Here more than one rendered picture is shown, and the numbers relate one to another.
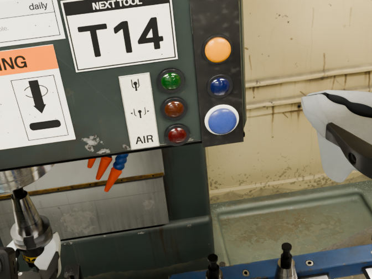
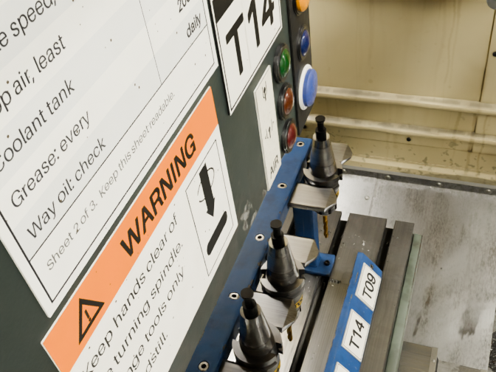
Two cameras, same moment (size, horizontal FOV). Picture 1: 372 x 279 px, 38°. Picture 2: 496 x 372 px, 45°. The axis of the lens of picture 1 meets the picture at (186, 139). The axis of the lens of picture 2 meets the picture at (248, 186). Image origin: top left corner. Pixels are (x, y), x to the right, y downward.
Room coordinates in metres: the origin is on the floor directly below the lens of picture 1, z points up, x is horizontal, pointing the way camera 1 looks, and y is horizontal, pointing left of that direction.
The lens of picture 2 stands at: (0.33, 0.34, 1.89)
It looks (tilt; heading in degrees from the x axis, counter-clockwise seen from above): 43 degrees down; 300
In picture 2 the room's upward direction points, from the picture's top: 10 degrees counter-clockwise
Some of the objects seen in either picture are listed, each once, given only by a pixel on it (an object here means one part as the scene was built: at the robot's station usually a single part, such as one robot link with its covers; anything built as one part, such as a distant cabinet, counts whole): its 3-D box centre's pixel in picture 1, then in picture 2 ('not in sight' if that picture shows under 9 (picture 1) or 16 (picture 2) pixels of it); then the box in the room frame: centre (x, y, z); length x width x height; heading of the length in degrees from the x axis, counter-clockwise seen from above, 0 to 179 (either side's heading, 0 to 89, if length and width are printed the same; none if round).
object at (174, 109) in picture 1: (174, 109); (286, 101); (0.48, 0.01, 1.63); 0.02 x 0.01 x 0.02; 94
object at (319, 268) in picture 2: not in sight; (305, 213); (0.64, -0.40, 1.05); 0.10 x 0.05 x 0.30; 4
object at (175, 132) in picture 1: (177, 135); (290, 135); (0.48, 0.01, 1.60); 0.02 x 0.01 x 0.02; 94
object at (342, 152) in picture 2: not in sight; (331, 153); (0.58, -0.40, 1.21); 0.07 x 0.05 x 0.01; 4
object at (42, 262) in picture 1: (53, 261); not in sight; (0.64, 0.24, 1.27); 0.09 x 0.03 x 0.06; 162
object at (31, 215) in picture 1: (24, 211); not in sight; (0.67, 0.27, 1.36); 0.04 x 0.04 x 0.07
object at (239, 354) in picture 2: not in sight; (257, 346); (0.56, -0.02, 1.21); 0.06 x 0.06 x 0.03
